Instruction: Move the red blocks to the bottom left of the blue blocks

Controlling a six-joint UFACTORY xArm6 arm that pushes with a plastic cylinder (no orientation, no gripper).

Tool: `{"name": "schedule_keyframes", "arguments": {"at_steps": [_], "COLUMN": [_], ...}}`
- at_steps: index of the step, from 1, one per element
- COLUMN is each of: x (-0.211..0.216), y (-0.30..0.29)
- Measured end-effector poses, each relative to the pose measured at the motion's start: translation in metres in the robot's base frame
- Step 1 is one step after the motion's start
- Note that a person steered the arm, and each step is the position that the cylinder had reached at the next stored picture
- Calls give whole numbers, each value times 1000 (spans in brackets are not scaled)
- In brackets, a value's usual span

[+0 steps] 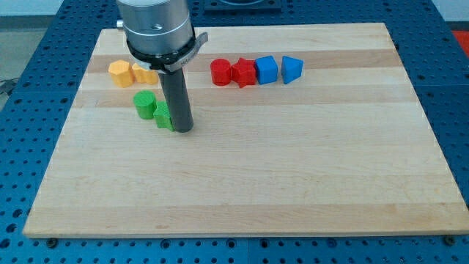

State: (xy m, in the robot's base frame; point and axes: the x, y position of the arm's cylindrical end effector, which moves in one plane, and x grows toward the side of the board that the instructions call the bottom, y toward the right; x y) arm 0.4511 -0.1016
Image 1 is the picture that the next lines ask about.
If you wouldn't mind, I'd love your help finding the red star block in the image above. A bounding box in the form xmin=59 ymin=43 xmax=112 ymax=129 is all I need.
xmin=231 ymin=57 xmax=256 ymax=88

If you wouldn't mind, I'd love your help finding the wooden board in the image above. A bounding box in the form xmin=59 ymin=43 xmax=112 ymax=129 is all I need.
xmin=23 ymin=23 xmax=468 ymax=238

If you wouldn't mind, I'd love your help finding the red cylinder block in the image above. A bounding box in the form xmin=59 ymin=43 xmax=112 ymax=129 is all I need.
xmin=210 ymin=58 xmax=232 ymax=86

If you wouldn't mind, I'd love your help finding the blue cube block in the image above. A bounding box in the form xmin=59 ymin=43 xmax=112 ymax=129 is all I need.
xmin=255 ymin=56 xmax=278 ymax=84

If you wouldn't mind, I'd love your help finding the green star block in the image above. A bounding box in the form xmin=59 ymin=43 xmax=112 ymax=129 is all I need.
xmin=153 ymin=101 xmax=174 ymax=131

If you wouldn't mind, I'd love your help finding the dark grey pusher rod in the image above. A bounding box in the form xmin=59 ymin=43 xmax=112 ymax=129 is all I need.
xmin=158 ymin=69 xmax=193 ymax=133

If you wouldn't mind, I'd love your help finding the blue triangle block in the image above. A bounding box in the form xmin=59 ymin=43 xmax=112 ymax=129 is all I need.
xmin=281 ymin=56 xmax=303 ymax=84

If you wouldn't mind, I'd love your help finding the green cylinder block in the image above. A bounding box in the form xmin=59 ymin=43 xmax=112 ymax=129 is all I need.
xmin=133 ymin=90 xmax=156 ymax=120

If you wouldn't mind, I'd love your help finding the yellow heart block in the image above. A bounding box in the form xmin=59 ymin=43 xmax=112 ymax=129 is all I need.
xmin=131 ymin=63 xmax=159 ymax=84

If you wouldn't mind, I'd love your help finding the yellow hexagon block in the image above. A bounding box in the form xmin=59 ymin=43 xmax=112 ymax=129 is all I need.
xmin=108 ymin=60 xmax=135 ymax=88

